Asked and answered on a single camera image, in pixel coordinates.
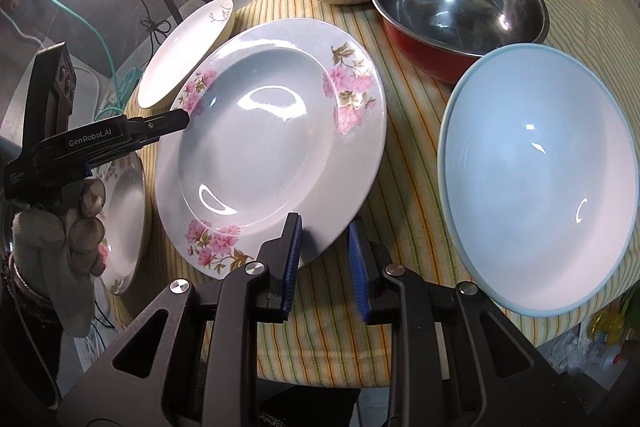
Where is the red steel bowl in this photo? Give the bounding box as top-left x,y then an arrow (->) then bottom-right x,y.
371,0 -> 550,84

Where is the small pink floral plate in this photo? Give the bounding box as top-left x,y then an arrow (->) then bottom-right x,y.
96,153 -> 150,296

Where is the white plate with leaf pattern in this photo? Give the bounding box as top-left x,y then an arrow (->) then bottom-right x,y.
137,0 -> 234,109

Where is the gloved left hand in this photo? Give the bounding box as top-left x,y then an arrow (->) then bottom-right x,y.
12,178 -> 106,338

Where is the large pink floral plate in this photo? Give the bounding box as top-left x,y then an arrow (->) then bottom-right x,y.
155,18 -> 386,279

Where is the light blue rimmed bowl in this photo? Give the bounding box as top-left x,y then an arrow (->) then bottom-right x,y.
437,43 -> 639,317

